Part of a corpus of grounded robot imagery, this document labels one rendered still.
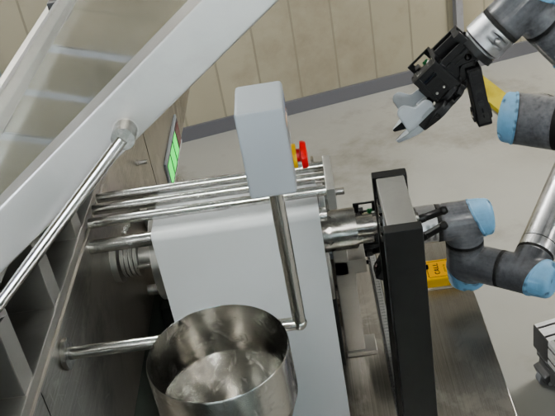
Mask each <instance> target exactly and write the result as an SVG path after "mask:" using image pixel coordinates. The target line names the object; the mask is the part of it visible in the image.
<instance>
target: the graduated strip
mask: <svg viewBox="0 0 555 416"><path fill-rule="evenodd" d="M367 259H368V262H369V264H368V267H369V271H370V276H371V281H372V289H373V294H374V298H375V303H376V307H377V316H378V320H379V325H380V330H381V334H382V342H383V347H384V352H385V356H386V361H387V369H388V374H389V378H390V383H391V391H392V396H393V400H394V405H395V410H396V416H398V411H397V403H396V389H395V381H394V374H393V366H392V359H391V345H390V338H389V330H388V322H387V308H386V301H385V296H384V292H383V288H382V280H378V279H376V276H375V272H374V271H373V266H374V263H375V262H376V261H377V255H376V254H373V255H372V256H368V257H367Z"/></svg>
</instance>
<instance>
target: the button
mask: <svg viewBox="0 0 555 416"><path fill-rule="evenodd" d="M446 262H447V258H445V259H439V260H433V261H427V262H426V264H428V267H429V269H428V270H426V273H427V283H428V288H430V287H437V286H449V285H451V284H450V282H449V280H448V273H447V268H446Z"/></svg>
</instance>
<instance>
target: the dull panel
mask: <svg viewBox="0 0 555 416"><path fill-rule="evenodd" d="M161 304H162V297H161V296H160V295H154V303H153V308H152V312H151V317H150V322H149V332H148V336H154V335H160V334H161V333H162V332H163V331H164V330H165V329H166V326H165V323H164V318H163V316H162V312H161ZM148 354H149V350H145V355H144V360H143V366H142V371H141V376H140V384H139V389H138V395H137V400H136V405H135V414H134V416H160V415H159V411H158V408H157V405H156V402H155V399H154V395H153V392H152V390H151V387H150V384H149V379H148V376H147V373H146V360H147V356H148Z"/></svg>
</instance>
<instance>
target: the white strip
mask: <svg viewBox="0 0 555 416"><path fill-rule="evenodd" d="M286 210H287V218H288V224H289V229H290V233H291V238H292V247H293V252H294V256H295V261H296V269H297V275H298V280H299V284H300V289H301V298H302V303H303V307H304V312H305V316H306V321H307V326H306V327H305V328H304V329H303V330H292V331H287V334H288V337H289V342H290V346H291V350H292V358H293V362H294V367H295V372H296V379H297V385H298V392H297V398H296V404H295V408H294V412H293V415H292V416H350V412H349V402H348V396H347V390H346V385H345V379H344V369H343V364H342V358H341V353H340V347H339V337H338V332H337V326H336V321H335V315H334V305H333V300H332V294H331V289H330V279H329V273H328V267H327V262H326V256H325V246H324V241H323V235H322V230H321V224H320V222H324V221H328V220H327V213H326V208H325V207H321V208H319V207H318V203H315V204H309V205H303V206H293V207H287V208H286ZM147 246H153V247H154V252H155V256H156V258H157V262H158V265H159V270H160V273H161V276H162V279H163V282H164V287H165V290H166V293H167V297H168V302H169V305H170V308H171V311H172V314H173V319H174V323H175V322H176V321H178V320H179V319H181V318H183V317H185V316H187V315H189V314H191V313H193V312H196V311H198V310H203V309H206V308H210V307H213V306H218V305H248V306H253V307H256V308H259V309H261V310H265V311H267V312H269V313H270V314H272V315H273V316H274V317H276V318H277V319H284V318H290V317H292V315H291V310H290V305H289V301H288V296H287V288H286V283H285V279H284V275H283V270H282V262H281V258H280V252H279V248H278V241H277V235H276V231H275V227H274V222H273V214H272V210H264V211H258V212H252V213H246V214H240V215H229V216H223V217H217V218H210V219H204V220H194V221H188V222H182V223H176V224H170V225H159V226H153V227H152V230H151V232H145V233H139V234H128V235H122V236H116V237H110V238H104V239H94V240H88V251H89V253H90V254H94V253H105V252H112V251H118V250H124V249H130V248H141V247H147Z"/></svg>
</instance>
